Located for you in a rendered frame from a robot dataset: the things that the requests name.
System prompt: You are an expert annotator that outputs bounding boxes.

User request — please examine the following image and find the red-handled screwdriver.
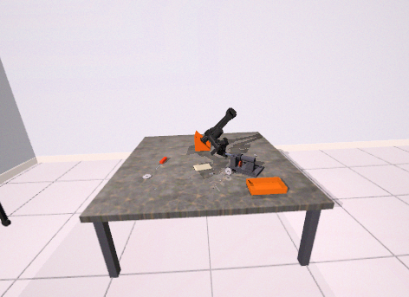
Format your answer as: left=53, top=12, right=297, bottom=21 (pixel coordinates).
left=159, top=157, right=167, bottom=165

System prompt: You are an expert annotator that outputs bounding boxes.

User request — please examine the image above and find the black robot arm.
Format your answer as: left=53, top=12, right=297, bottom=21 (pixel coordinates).
left=200, top=107, right=237, bottom=147

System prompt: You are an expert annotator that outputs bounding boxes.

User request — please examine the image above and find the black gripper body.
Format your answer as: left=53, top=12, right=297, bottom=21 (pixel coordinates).
left=211, top=139, right=229, bottom=155

